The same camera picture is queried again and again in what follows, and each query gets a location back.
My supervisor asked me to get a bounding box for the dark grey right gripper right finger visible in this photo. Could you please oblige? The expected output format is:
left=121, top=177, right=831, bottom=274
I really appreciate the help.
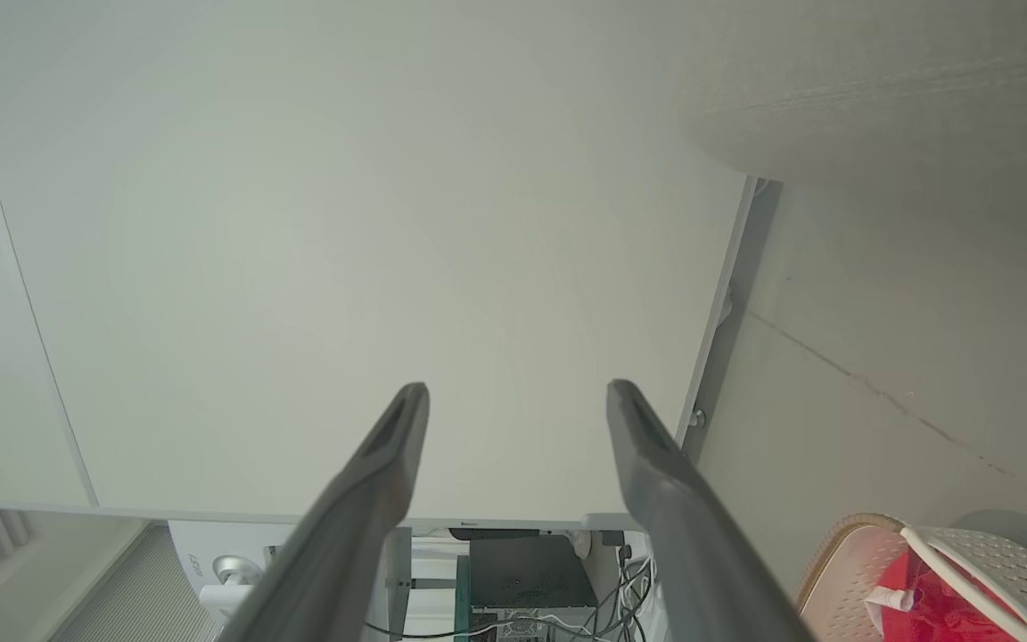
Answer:
left=605, top=379, right=817, bottom=642

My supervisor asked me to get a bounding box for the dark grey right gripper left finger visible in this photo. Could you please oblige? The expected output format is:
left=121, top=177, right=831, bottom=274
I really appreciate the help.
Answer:
left=219, top=382, right=431, bottom=642

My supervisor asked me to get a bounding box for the red garment with white trim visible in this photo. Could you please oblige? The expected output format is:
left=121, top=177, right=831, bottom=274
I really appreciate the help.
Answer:
left=875, top=548, right=1027, bottom=642

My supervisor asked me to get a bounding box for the grey sofa edge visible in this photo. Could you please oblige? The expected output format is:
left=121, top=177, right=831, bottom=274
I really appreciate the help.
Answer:
left=672, top=0, right=1027, bottom=242

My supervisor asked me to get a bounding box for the black computer box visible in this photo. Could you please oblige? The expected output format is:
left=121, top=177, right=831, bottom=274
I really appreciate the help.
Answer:
left=469, top=533, right=599, bottom=612

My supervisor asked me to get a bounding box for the white cloth piece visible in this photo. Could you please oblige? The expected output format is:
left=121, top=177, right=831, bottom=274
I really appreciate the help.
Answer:
left=866, top=584, right=916, bottom=616

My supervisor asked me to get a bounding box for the white panel board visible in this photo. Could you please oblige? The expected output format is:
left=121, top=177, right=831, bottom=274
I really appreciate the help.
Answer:
left=0, top=0, right=760, bottom=529

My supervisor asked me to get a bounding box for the white perforated laundry basket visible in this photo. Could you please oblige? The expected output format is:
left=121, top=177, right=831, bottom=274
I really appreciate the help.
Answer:
left=797, top=513, right=1027, bottom=642

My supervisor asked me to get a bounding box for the black cable bundle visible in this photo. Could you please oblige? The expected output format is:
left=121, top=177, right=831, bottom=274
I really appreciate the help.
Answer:
left=580, top=544, right=657, bottom=642

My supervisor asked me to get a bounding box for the grey metal panel frame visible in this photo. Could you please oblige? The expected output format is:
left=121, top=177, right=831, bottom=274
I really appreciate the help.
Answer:
left=676, top=177, right=784, bottom=465

